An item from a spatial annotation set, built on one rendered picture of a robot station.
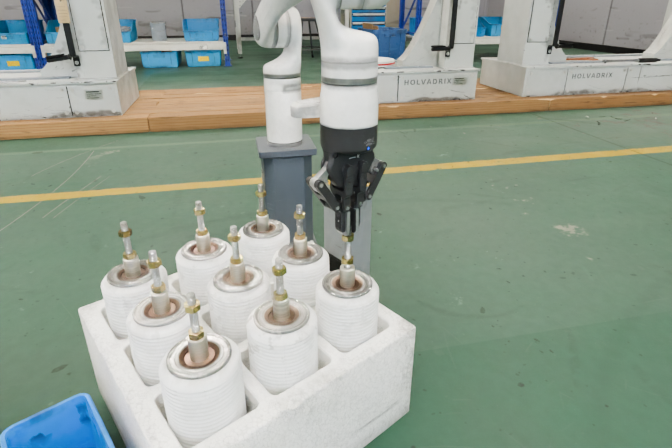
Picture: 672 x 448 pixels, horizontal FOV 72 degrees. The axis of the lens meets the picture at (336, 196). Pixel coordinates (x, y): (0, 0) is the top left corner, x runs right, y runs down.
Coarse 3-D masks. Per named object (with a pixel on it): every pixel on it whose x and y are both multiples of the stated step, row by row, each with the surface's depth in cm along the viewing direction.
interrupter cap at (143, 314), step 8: (176, 296) 66; (184, 296) 65; (144, 304) 64; (176, 304) 64; (136, 312) 62; (144, 312) 62; (152, 312) 63; (168, 312) 63; (176, 312) 62; (184, 312) 62; (136, 320) 60; (144, 320) 61; (152, 320) 61; (160, 320) 61; (168, 320) 61; (176, 320) 61
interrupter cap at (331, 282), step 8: (336, 272) 71; (360, 272) 71; (328, 280) 69; (336, 280) 70; (360, 280) 70; (368, 280) 69; (328, 288) 67; (336, 288) 68; (344, 288) 68; (352, 288) 68; (360, 288) 67; (368, 288) 67; (336, 296) 66; (344, 296) 65; (352, 296) 65; (360, 296) 66
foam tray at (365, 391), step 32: (96, 320) 72; (384, 320) 72; (96, 352) 70; (128, 352) 67; (320, 352) 67; (352, 352) 66; (384, 352) 67; (128, 384) 60; (160, 384) 60; (256, 384) 60; (320, 384) 60; (352, 384) 64; (384, 384) 70; (128, 416) 60; (160, 416) 55; (256, 416) 55; (288, 416) 57; (320, 416) 62; (352, 416) 67; (384, 416) 73
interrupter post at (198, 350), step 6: (204, 336) 54; (192, 342) 53; (198, 342) 53; (204, 342) 54; (192, 348) 53; (198, 348) 53; (204, 348) 54; (192, 354) 54; (198, 354) 54; (204, 354) 54; (192, 360) 54; (198, 360) 54; (204, 360) 54
